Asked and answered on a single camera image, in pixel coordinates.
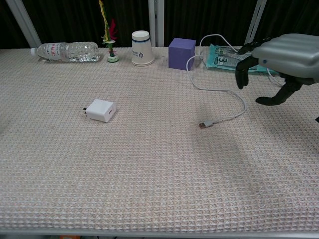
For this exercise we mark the artificial flower in small pot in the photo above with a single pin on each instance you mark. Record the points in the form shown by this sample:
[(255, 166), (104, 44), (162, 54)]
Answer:
[(112, 58)]

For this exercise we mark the slanted aluminium frame post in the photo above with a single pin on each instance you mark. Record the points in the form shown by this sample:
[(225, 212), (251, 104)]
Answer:
[(255, 22), (23, 22)]

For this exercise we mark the black pleated curtain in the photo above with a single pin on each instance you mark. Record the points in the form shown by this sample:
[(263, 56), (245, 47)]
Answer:
[(74, 20)]

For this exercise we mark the clear plastic water bottle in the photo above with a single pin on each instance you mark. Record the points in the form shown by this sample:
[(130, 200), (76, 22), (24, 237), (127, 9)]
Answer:
[(67, 52)]

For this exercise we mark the purple foam cube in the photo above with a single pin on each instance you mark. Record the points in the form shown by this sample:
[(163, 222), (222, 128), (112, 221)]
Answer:
[(179, 56)]

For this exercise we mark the beige waffle-weave table cloth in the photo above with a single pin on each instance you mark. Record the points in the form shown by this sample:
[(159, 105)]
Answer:
[(159, 161)]

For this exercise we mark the white charger adapter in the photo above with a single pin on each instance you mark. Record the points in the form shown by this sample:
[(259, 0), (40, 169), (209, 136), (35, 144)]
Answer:
[(101, 110)]

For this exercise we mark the teal snack package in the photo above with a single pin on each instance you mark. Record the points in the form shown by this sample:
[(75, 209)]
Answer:
[(219, 62)]

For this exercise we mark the white paper cup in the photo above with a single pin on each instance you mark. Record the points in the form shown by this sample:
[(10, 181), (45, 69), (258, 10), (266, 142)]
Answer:
[(142, 52)]

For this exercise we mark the upright aluminium frame post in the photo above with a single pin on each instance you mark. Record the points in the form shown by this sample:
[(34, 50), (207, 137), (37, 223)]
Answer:
[(152, 22)]

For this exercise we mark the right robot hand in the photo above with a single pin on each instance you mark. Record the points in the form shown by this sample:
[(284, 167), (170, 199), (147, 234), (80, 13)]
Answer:
[(286, 54)]

